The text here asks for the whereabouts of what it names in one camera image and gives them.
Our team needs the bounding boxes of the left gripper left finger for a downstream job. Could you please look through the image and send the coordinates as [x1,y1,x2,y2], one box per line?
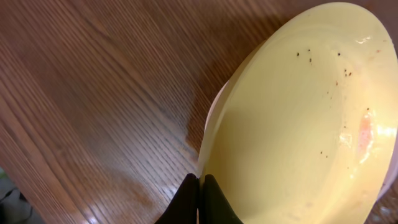
[155,173,199,224]

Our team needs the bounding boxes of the white front plate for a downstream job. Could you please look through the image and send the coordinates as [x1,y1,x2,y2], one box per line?
[205,82,397,201]

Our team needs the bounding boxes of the yellow-green plate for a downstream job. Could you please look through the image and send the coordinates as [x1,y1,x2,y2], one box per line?
[198,2,397,223]

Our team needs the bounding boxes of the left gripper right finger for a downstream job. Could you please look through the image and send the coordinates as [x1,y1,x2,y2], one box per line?
[201,174,243,224]

